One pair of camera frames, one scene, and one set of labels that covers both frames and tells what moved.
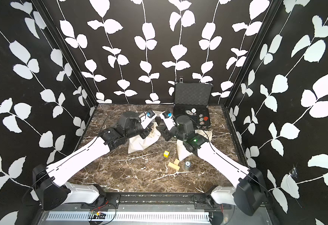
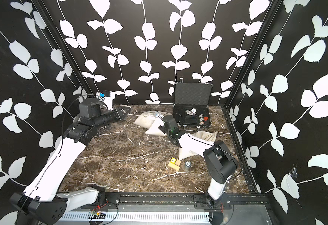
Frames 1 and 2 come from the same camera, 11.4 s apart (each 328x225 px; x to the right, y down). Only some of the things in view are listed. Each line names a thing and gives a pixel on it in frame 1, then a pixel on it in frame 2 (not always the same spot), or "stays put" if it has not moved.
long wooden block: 173,166 stays put
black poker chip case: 193,99 stays put
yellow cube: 166,153 → 173,160
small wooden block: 176,161 stays put
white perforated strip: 103,215 stays put
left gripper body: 144,132 → 115,109
